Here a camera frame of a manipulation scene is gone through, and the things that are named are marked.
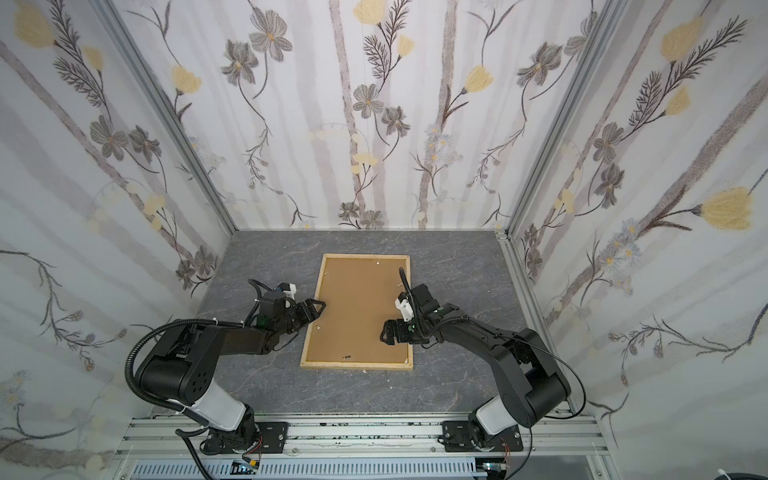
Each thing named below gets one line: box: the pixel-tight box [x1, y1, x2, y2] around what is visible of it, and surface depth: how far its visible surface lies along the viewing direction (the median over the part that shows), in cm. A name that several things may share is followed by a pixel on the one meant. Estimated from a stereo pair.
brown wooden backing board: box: [306, 258, 408, 362], surface depth 94 cm
